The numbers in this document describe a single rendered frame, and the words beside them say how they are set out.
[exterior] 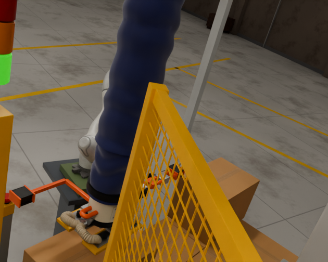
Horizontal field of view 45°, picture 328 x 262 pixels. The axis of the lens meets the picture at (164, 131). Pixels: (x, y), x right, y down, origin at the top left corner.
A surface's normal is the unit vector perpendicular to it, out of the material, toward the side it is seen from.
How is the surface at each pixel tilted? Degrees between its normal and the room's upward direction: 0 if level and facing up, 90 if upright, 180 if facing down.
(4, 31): 90
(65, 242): 0
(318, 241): 90
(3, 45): 90
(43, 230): 0
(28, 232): 0
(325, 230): 90
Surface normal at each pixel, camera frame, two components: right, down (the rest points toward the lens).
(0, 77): 0.66, 0.47
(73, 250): 0.25, -0.87
